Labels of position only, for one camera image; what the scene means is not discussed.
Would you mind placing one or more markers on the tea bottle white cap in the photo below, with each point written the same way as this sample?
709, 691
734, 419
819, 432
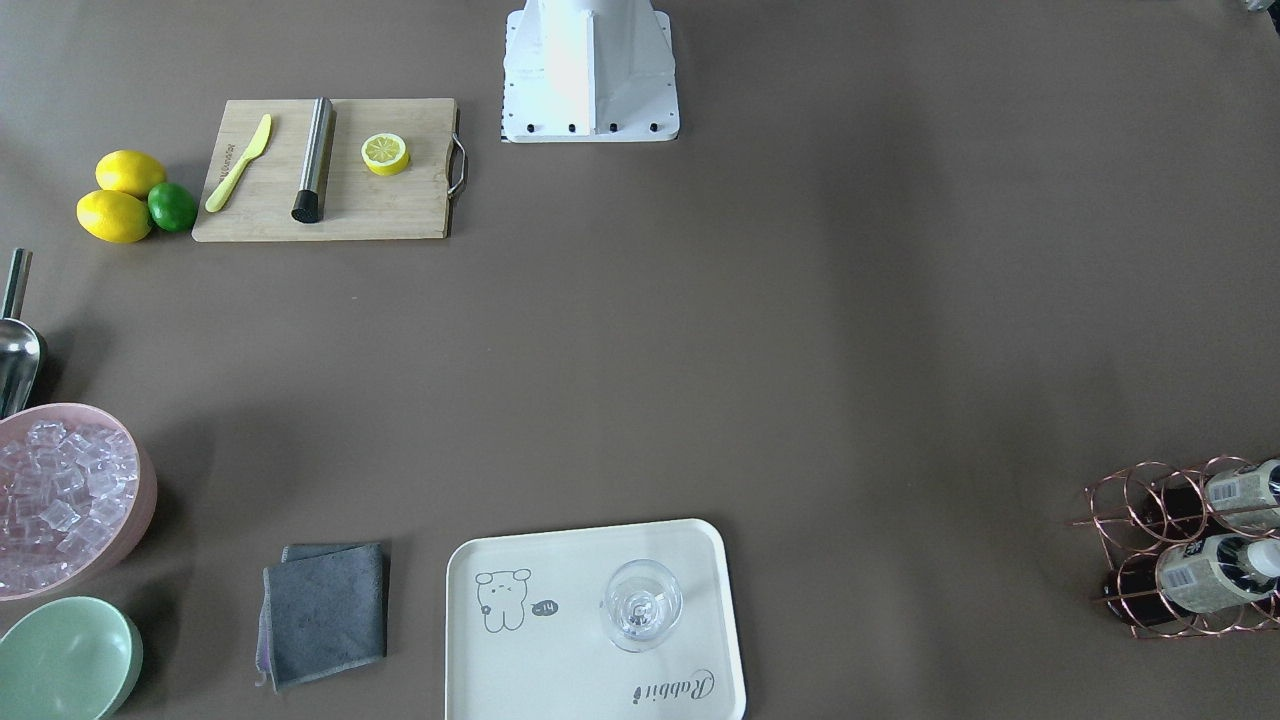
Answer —
1219, 572

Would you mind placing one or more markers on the tea bottle upper in rack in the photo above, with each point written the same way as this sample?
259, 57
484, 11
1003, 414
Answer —
1245, 499

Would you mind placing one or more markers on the clear wine glass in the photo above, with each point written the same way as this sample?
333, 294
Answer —
642, 604

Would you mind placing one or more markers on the cream rabbit tray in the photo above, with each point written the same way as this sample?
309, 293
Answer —
524, 638

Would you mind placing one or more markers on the half lemon slice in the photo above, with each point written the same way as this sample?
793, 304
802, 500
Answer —
385, 154

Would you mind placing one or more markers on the steel muddler black tip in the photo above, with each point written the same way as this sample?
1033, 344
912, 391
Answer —
308, 207

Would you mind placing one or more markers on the grey folded cloth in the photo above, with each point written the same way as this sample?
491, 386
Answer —
324, 611

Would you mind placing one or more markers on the bamboo cutting board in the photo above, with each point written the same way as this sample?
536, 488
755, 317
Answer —
357, 205

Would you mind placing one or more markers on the yellow plastic knife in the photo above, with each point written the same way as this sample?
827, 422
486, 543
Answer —
252, 151

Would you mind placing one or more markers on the green lime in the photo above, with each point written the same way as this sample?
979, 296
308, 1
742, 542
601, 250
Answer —
172, 207

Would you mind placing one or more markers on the yellow lemon lower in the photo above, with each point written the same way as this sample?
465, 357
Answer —
114, 216

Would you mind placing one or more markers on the yellow lemon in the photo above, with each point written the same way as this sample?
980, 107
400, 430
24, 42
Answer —
130, 171
114, 216

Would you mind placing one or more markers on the yellow lemon upper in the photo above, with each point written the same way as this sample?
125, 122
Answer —
130, 171

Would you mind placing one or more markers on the pink bowl of ice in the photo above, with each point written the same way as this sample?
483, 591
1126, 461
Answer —
78, 494

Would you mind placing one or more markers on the steel ice scoop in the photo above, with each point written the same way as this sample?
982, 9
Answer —
22, 348

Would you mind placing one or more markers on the green empty bowl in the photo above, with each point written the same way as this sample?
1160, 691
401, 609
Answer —
74, 658

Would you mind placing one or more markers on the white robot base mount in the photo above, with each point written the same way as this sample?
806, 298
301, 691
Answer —
589, 72

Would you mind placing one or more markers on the copper wire bottle rack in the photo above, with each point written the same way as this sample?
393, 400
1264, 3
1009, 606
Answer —
1142, 511

